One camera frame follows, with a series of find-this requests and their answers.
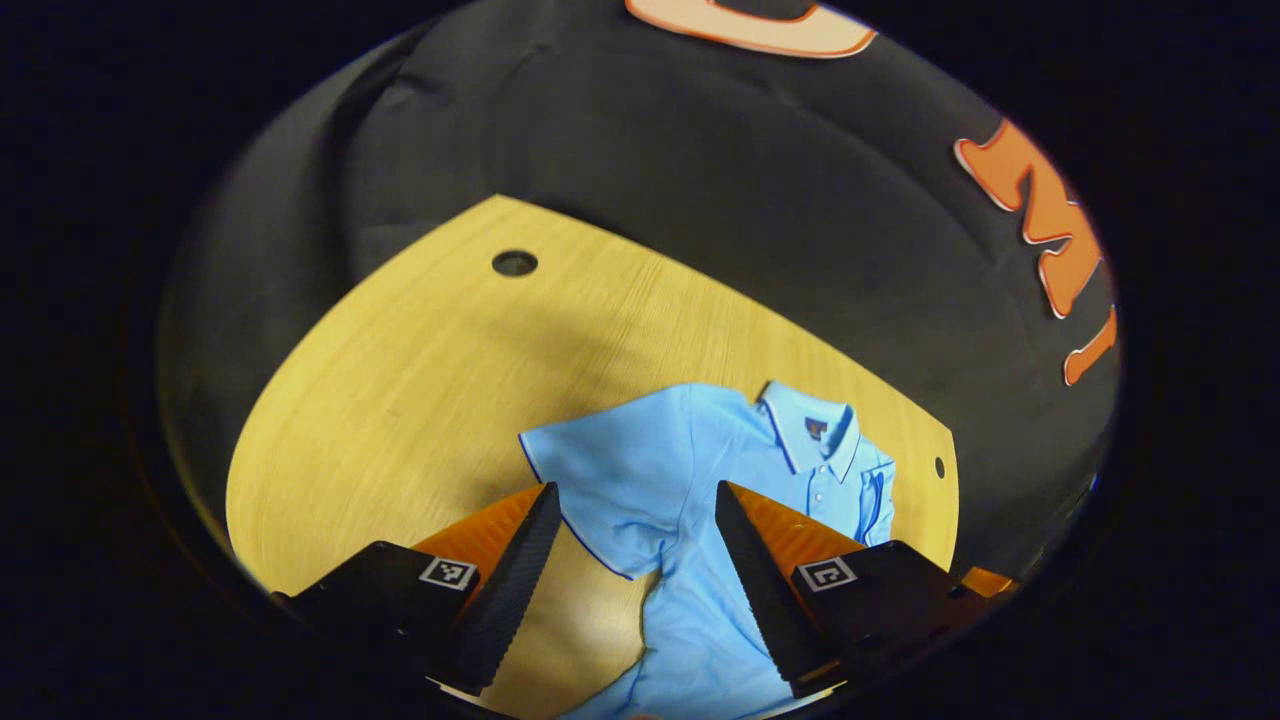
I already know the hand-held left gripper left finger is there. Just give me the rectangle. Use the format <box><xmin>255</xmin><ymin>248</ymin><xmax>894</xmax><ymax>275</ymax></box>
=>
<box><xmin>270</xmin><ymin>482</ymin><xmax>563</xmax><ymax>698</ymax></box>

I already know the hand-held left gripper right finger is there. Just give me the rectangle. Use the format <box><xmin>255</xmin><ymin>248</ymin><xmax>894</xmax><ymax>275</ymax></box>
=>
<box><xmin>714</xmin><ymin>480</ymin><xmax>1011</xmax><ymax>699</ymax></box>

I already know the light blue T-shirt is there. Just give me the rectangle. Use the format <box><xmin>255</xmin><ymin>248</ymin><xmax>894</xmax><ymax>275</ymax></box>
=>
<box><xmin>517</xmin><ymin>380</ymin><xmax>898</xmax><ymax>720</ymax></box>

